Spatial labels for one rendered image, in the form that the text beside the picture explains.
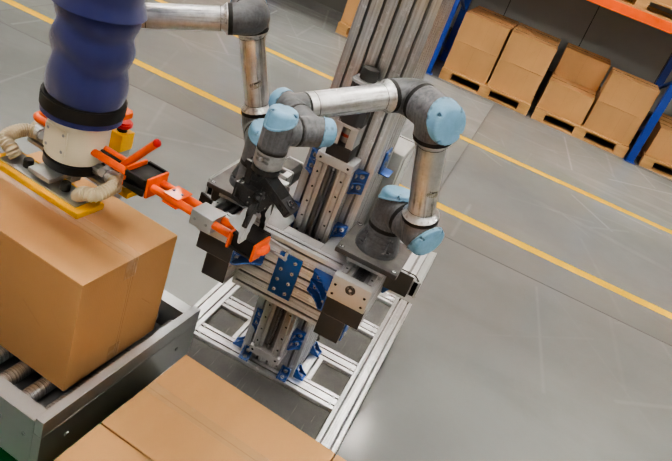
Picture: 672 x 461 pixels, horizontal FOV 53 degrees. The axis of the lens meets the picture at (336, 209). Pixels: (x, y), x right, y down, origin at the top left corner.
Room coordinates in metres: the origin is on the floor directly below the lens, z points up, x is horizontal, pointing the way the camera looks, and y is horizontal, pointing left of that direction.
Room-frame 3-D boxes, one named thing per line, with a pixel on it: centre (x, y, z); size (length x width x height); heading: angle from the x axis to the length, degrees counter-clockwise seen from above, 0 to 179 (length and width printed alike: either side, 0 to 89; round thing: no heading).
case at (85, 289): (1.66, 0.78, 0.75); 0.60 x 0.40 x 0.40; 73
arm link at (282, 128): (1.47, 0.19, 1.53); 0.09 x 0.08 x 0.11; 132
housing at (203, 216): (1.51, 0.31, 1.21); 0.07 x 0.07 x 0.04; 72
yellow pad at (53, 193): (1.56, 0.78, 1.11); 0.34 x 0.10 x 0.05; 72
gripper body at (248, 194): (1.48, 0.20, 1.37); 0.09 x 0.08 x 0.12; 71
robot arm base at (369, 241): (1.99, -0.17, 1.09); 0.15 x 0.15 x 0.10
